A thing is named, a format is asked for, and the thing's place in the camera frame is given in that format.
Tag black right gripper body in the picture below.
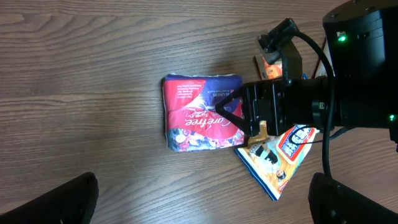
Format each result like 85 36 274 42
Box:
242 42 314 136

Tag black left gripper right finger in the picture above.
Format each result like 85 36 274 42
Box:
308 172 397 224

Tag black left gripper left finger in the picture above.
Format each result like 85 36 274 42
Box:
1 172 99 224

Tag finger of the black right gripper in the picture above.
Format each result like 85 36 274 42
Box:
215 88 246 133

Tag red purple Carefree pack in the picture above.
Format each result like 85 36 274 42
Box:
162 74 244 152

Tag small orange box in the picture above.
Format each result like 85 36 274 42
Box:
254 55 282 80

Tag yellow snack bag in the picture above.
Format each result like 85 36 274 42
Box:
234 121 319 201

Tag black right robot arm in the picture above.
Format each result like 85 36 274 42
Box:
215 0 397 153

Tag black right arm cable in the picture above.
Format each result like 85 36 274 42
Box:
289 29 358 180

